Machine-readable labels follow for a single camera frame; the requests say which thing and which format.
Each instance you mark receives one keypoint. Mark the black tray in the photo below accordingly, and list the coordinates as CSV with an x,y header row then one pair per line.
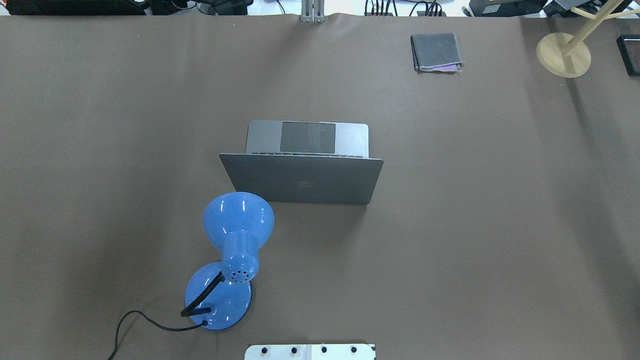
x,y
629,48

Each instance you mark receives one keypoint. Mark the wooden cup stand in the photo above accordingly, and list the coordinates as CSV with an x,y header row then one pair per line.
x,y
566,55

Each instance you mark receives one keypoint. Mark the aluminium frame post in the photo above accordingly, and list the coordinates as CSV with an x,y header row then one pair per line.
x,y
313,11

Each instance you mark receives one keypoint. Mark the folded grey cloth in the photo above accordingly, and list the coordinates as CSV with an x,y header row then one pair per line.
x,y
436,52

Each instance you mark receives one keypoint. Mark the blue desk lamp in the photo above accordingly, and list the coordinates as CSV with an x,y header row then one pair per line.
x,y
219,294

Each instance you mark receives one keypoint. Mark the grey laptop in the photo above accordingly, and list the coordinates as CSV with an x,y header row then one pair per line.
x,y
321,162

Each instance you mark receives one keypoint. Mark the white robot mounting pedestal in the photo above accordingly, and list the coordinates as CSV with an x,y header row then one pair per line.
x,y
320,351

